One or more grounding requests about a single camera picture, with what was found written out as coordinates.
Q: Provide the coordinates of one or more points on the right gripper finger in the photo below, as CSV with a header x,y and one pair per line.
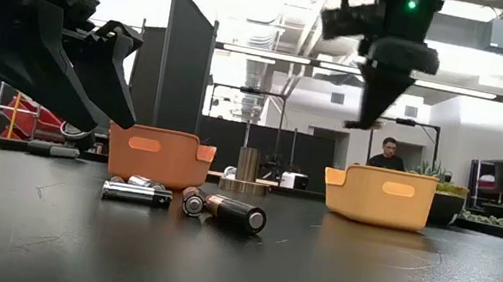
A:
x,y
381,90

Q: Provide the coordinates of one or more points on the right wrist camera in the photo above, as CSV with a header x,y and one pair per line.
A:
x,y
346,22

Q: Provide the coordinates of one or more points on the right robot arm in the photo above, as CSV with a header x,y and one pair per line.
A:
x,y
402,18

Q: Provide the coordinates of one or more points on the person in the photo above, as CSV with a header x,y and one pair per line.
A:
x,y
386,158

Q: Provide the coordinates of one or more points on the black divider panel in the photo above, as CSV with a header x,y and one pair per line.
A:
x,y
176,73

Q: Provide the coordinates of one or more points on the red equipment cart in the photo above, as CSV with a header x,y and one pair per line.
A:
x,y
29,121

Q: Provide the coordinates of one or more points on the copper black battery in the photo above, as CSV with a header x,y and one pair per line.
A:
x,y
235,213
194,201

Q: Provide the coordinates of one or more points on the succulent plant in pot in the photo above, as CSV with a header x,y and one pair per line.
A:
x,y
445,209

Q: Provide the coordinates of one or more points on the yellow plastic bin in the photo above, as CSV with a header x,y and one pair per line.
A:
x,y
373,206

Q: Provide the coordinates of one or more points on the silver battery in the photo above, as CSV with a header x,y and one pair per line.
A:
x,y
116,179
137,194
146,182

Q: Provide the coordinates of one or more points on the long ceiling light bar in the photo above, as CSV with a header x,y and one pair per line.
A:
x,y
270,55

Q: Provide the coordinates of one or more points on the orange plastic bin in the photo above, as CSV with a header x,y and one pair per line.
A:
x,y
161,167

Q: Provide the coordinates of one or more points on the round wooden stand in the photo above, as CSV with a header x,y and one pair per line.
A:
x,y
248,163

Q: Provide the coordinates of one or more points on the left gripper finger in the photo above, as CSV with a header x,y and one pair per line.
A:
x,y
28,50
106,67

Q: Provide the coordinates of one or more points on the white box device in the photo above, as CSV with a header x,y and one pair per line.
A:
x,y
293,180

